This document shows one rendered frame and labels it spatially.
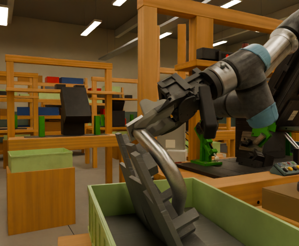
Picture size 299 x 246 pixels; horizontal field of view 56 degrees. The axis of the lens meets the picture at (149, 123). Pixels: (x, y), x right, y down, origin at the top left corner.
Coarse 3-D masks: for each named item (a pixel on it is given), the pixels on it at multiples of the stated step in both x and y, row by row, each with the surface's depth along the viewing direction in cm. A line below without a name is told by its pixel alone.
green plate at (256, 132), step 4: (272, 124) 169; (256, 128) 173; (260, 128) 170; (264, 128) 168; (268, 128) 166; (272, 128) 169; (252, 132) 175; (256, 132) 172; (260, 132) 170; (252, 136) 175; (256, 136) 172
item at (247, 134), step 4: (244, 132) 182; (248, 132) 180; (244, 136) 182; (248, 136) 179; (244, 140) 181; (252, 140) 175; (252, 144) 175; (240, 148) 183; (244, 148) 179; (248, 148) 177; (252, 148) 175; (256, 148) 172; (260, 148) 169
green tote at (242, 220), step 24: (96, 192) 100; (120, 192) 103; (192, 192) 111; (216, 192) 94; (96, 216) 79; (216, 216) 95; (240, 216) 82; (264, 216) 72; (96, 240) 80; (240, 240) 82; (264, 240) 72; (288, 240) 65
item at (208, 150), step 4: (196, 132) 180; (204, 140) 174; (208, 140) 173; (204, 144) 174; (204, 148) 173; (208, 148) 172; (212, 148) 170; (208, 152) 170; (212, 152) 168; (216, 152) 169
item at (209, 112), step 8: (200, 88) 61; (208, 88) 61; (200, 96) 60; (208, 96) 60; (200, 104) 60; (208, 104) 58; (200, 112) 61; (208, 112) 57; (208, 120) 56; (216, 120) 56; (208, 128) 55; (216, 128) 56; (208, 136) 57
